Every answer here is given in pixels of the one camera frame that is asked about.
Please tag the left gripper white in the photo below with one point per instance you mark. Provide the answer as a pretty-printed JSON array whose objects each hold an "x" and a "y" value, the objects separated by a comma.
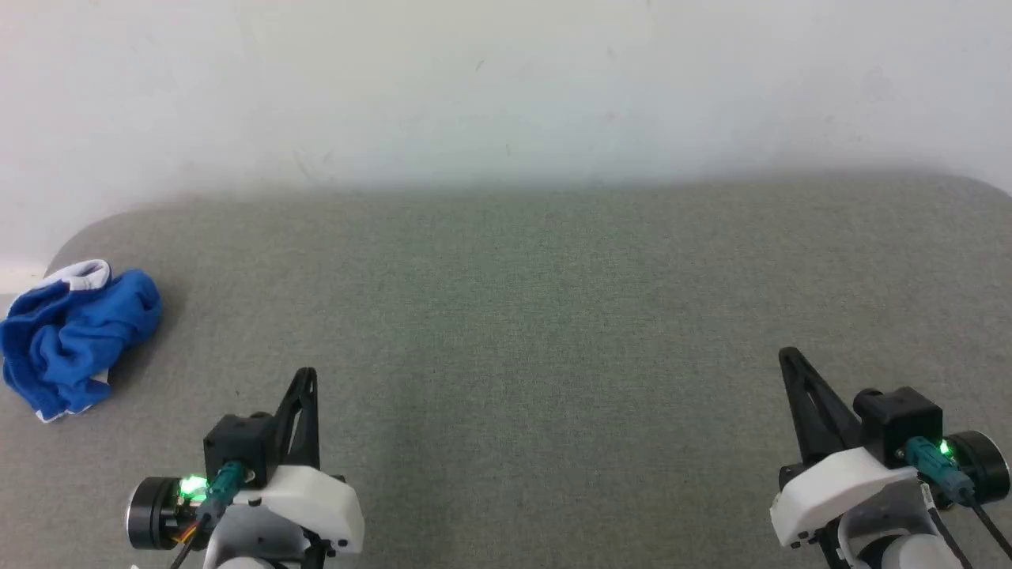
[{"x": 316, "y": 506}]

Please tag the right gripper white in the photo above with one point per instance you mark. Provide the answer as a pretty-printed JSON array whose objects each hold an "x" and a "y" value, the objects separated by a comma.
[{"x": 830, "y": 494}]

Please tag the blue white sports shorts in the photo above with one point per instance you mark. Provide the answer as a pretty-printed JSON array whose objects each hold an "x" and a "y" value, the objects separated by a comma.
[{"x": 79, "y": 340}]

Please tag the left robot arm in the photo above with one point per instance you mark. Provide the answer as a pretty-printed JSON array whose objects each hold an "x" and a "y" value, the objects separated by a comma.
[{"x": 150, "y": 514}]

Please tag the grey fabric sofa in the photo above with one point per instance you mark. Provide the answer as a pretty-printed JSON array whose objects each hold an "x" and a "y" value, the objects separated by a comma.
[{"x": 514, "y": 356}]

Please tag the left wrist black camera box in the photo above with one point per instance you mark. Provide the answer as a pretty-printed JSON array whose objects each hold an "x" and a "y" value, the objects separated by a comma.
[{"x": 237, "y": 446}]

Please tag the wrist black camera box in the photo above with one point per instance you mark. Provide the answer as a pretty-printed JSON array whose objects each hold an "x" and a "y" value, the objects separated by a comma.
[
  {"x": 897, "y": 423},
  {"x": 237, "y": 446}
]

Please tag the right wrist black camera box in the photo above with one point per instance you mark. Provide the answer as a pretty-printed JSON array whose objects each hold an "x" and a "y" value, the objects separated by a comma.
[{"x": 897, "y": 423}]

